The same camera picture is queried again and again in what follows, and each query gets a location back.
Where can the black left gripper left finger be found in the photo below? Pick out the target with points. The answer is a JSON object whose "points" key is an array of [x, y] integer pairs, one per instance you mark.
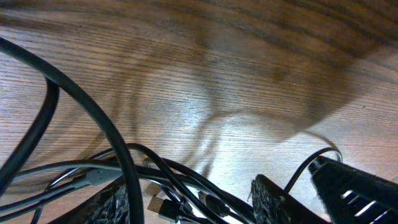
{"points": [[108, 206]]}

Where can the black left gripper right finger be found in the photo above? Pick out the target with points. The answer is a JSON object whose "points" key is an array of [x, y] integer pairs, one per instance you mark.
{"points": [[273, 206]]}

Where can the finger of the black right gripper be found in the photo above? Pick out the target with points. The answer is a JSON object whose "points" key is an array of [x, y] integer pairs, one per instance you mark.
{"points": [[353, 196]]}

